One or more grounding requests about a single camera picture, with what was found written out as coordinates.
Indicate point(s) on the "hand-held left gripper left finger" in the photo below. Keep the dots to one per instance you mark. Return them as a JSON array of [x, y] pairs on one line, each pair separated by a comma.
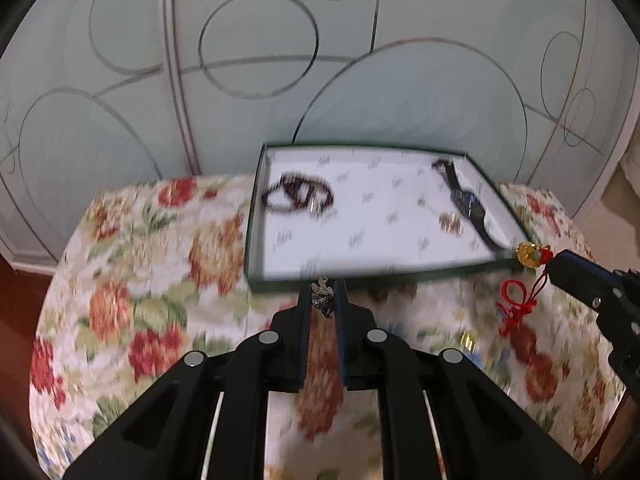
[[300, 340]]

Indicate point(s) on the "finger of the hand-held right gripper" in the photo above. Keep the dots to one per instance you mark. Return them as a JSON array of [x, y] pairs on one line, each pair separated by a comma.
[[575, 274]]

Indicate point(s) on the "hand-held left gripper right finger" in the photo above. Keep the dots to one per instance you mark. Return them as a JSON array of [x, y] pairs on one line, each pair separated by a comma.
[[342, 340]]

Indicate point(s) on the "silver pendant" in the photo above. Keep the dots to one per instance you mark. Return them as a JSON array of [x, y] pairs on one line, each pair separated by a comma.
[[324, 301]]

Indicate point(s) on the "red knot charm gold bead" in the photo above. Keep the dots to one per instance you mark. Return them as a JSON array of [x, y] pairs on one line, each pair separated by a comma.
[[530, 254]]

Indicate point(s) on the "green cardboard box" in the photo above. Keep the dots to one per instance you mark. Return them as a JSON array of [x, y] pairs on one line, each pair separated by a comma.
[[380, 220]]

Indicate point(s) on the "black smartwatch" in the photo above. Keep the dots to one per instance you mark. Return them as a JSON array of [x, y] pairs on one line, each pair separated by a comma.
[[467, 202]]

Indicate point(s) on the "pearl earring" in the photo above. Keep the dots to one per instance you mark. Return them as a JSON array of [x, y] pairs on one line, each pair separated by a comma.
[[468, 342]]

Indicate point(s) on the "floral tablecloth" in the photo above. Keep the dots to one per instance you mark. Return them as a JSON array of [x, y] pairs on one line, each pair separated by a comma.
[[150, 270]]

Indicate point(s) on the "frosted glass sliding door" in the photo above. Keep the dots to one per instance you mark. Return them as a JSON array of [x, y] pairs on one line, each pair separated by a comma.
[[75, 35], [440, 10]]

